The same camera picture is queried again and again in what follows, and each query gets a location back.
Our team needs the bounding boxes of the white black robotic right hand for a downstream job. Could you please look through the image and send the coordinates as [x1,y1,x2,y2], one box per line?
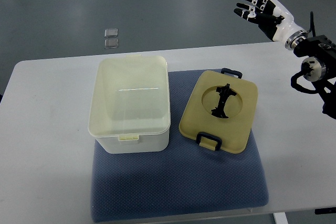
[234,0,307,45]

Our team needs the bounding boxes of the white storage box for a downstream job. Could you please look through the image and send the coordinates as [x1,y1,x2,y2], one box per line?
[88,55,171,154]

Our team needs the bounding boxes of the upper floor socket plate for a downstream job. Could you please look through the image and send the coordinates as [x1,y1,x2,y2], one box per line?
[104,28,118,38]

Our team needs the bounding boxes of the yellow box lid black handle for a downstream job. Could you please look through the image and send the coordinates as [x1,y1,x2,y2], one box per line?
[179,70,258,154]

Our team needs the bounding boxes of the white table leg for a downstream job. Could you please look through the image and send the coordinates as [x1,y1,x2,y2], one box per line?
[273,212,289,224]

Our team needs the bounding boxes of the black clamp at table edge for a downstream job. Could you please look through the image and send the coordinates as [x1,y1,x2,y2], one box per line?
[314,207,336,215]

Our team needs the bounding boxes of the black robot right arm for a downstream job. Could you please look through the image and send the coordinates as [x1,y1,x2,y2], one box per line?
[285,12,335,119]

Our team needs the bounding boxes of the blue grey fabric cushion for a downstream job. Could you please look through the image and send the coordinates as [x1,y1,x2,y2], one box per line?
[91,70,269,222]

